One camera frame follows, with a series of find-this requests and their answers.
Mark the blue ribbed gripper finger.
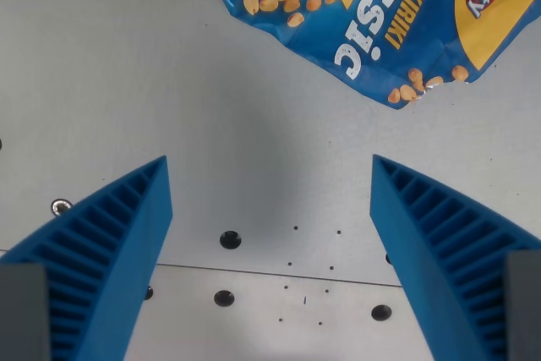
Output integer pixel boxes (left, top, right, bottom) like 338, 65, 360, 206
0, 155, 175, 361
369, 154, 541, 361

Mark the blue peanut snack bag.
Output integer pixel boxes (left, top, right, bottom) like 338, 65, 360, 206
164, 0, 541, 112

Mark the silver table screw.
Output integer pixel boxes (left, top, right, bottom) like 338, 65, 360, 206
51, 198, 73, 216

